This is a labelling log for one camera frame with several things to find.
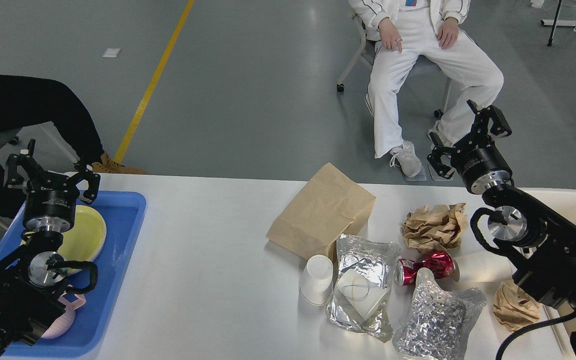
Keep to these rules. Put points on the crumpled silver foil bag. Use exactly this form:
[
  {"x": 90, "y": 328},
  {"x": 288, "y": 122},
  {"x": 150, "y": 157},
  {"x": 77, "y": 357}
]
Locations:
[{"x": 439, "y": 322}]

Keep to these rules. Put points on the silver foil pouch with paper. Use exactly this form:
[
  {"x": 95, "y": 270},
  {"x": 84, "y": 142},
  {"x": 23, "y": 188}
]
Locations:
[{"x": 363, "y": 286}]

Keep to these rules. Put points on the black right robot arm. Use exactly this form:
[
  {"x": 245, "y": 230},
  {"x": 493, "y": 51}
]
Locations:
[{"x": 539, "y": 242}]

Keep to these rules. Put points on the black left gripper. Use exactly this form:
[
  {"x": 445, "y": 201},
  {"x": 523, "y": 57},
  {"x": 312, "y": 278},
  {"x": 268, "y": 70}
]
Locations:
[{"x": 49, "y": 209}]

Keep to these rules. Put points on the pink ribbed mug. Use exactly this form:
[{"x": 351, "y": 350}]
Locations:
[{"x": 63, "y": 323}]

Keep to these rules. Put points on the person in black trousers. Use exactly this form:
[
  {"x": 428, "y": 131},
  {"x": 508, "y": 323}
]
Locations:
[{"x": 28, "y": 101}]

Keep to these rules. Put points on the brown paper bag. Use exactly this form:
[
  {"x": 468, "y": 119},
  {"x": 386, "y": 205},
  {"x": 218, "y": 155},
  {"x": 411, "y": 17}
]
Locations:
[{"x": 329, "y": 205}]

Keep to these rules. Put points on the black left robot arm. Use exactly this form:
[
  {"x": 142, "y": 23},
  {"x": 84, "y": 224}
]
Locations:
[{"x": 26, "y": 311}]

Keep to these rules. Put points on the white paper cup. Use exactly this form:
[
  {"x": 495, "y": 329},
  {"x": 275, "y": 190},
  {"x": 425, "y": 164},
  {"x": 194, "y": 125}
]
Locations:
[{"x": 315, "y": 283}]

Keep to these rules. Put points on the white paper cup lying sideways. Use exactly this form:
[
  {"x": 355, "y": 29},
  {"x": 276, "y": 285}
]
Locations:
[{"x": 482, "y": 267}]

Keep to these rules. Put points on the white wheeled chair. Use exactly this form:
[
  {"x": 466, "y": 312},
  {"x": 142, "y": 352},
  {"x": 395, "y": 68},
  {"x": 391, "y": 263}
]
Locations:
[{"x": 365, "y": 54}]

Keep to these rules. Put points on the blue plastic tray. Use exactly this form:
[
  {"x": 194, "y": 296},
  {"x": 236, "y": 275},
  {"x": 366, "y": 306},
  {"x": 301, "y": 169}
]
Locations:
[{"x": 123, "y": 213}]

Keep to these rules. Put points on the clear floor plate right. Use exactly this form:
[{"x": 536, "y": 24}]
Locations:
[{"x": 436, "y": 177}]

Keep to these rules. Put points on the clear floor plate left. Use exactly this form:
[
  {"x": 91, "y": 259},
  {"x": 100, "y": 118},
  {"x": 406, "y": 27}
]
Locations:
[{"x": 419, "y": 177}]

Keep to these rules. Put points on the crushed red soda can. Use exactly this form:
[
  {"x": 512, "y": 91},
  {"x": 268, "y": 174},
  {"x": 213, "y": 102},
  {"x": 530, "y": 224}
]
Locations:
[{"x": 439, "y": 262}]

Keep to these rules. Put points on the white stand base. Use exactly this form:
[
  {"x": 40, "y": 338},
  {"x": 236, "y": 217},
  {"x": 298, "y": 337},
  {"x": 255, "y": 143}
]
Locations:
[{"x": 575, "y": 20}]

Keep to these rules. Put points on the clear floor plate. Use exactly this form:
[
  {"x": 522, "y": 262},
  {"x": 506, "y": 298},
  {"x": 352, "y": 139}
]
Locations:
[
  {"x": 436, "y": 177},
  {"x": 419, "y": 177}
]

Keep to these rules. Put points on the small crumpled brown paper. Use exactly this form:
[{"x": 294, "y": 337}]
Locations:
[{"x": 513, "y": 308}]

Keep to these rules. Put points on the yellow round plastic plate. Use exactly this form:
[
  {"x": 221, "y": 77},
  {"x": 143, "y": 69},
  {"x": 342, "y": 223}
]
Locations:
[{"x": 59, "y": 241}]

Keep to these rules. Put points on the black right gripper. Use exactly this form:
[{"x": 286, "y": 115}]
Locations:
[{"x": 481, "y": 166}]

